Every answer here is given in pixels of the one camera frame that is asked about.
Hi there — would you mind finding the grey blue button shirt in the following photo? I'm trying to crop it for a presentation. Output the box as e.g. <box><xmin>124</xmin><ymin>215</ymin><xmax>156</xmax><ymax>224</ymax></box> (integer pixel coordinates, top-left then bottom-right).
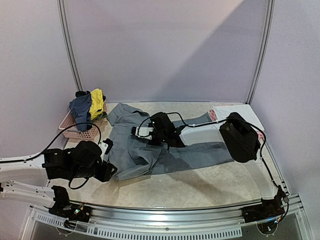
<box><xmin>107</xmin><ymin>103</ymin><xmax>233</xmax><ymax>180</ymax></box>

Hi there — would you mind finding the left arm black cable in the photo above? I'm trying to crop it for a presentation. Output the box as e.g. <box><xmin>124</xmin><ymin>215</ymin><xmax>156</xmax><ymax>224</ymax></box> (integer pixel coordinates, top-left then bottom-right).
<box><xmin>39</xmin><ymin>122</ymin><xmax>102</xmax><ymax>190</ymax></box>

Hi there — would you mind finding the left aluminium corner post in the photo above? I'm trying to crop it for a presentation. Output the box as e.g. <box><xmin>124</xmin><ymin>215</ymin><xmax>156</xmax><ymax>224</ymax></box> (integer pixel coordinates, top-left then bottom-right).
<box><xmin>57</xmin><ymin>0</ymin><xmax>84</xmax><ymax>91</ymax></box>

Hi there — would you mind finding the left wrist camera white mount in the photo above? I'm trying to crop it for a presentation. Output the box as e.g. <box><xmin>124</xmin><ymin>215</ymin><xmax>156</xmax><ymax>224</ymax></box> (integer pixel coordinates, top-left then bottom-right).
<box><xmin>98</xmin><ymin>138</ymin><xmax>114</xmax><ymax>161</ymax></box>

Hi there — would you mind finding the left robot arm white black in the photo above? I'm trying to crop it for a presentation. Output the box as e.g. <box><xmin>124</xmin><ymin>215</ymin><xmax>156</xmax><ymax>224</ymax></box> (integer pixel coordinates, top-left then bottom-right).
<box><xmin>0</xmin><ymin>139</ymin><xmax>118</xmax><ymax>217</ymax></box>

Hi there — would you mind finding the aluminium front rail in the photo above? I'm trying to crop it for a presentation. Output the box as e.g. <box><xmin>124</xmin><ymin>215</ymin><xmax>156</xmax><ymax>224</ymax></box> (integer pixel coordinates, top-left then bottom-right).
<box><xmin>23</xmin><ymin>194</ymin><xmax>310</xmax><ymax>240</ymax></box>

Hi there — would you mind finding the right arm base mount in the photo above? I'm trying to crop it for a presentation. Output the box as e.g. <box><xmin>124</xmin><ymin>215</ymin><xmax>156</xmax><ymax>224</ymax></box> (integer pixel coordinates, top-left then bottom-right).
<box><xmin>241</xmin><ymin>196</ymin><xmax>289</xmax><ymax>223</ymax></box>

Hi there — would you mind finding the white folded shirt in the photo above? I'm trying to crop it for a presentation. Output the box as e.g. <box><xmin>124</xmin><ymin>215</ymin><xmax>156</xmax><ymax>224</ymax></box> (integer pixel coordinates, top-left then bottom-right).
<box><xmin>211</xmin><ymin>104</ymin><xmax>265</xmax><ymax>131</ymax></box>

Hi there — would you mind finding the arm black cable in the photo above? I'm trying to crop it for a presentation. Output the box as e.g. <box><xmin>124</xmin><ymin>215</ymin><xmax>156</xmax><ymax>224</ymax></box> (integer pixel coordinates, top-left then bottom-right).
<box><xmin>138</xmin><ymin>112</ymin><xmax>288</xmax><ymax>198</ymax></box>
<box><xmin>39</xmin><ymin>122</ymin><xmax>102</xmax><ymax>190</ymax></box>

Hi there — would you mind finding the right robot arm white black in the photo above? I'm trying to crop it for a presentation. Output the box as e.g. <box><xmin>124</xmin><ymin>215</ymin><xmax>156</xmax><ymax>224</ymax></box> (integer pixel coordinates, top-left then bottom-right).
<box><xmin>147</xmin><ymin>112</ymin><xmax>285</xmax><ymax>218</ymax></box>

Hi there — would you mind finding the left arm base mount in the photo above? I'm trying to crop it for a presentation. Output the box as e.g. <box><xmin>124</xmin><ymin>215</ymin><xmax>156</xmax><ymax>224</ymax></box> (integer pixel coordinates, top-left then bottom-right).
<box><xmin>48</xmin><ymin>185</ymin><xmax>92</xmax><ymax>223</ymax></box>

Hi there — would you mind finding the right aluminium corner post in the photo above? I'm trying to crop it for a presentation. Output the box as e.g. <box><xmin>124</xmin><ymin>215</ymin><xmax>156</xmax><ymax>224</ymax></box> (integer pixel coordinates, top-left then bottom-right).
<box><xmin>245</xmin><ymin>0</ymin><xmax>275</xmax><ymax>105</ymax></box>

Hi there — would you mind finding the pink folded garment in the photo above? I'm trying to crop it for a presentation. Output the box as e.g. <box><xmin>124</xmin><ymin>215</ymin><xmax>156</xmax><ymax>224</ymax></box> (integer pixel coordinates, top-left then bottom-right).
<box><xmin>208</xmin><ymin>109</ymin><xmax>265</xmax><ymax>140</ymax></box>

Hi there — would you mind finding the yellow garment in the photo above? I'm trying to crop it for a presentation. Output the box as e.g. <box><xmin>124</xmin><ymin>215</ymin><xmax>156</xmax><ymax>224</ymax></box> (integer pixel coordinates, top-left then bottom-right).
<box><xmin>89</xmin><ymin>88</ymin><xmax>104</xmax><ymax>121</ymax></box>

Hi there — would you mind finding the navy blue garment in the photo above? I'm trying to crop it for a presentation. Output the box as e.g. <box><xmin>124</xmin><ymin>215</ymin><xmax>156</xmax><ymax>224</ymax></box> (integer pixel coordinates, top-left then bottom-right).
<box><xmin>69</xmin><ymin>91</ymin><xmax>92</xmax><ymax>133</ymax></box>

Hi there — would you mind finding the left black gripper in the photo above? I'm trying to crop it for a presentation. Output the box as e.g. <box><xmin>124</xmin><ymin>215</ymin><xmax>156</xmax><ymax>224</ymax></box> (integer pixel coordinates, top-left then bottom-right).
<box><xmin>70</xmin><ymin>160</ymin><xmax>118</xmax><ymax>183</ymax></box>

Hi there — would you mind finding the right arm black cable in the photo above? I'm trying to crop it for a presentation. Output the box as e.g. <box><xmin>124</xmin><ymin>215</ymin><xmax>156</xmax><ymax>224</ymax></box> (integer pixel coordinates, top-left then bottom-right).
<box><xmin>138</xmin><ymin>112</ymin><xmax>288</xmax><ymax>198</ymax></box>

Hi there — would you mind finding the pink plastic laundry basket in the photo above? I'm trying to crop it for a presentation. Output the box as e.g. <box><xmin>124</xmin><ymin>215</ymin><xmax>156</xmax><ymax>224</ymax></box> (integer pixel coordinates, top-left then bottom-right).
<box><xmin>58</xmin><ymin>99</ymin><xmax>108</xmax><ymax>141</ymax></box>

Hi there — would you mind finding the aluminium corner post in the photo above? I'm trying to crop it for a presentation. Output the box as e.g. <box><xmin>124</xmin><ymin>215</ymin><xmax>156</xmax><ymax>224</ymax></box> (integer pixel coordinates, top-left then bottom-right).
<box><xmin>245</xmin><ymin>0</ymin><xmax>275</xmax><ymax>105</ymax></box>
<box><xmin>57</xmin><ymin>0</ymin><xmax>84</xmax><ymax>91</ymax></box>

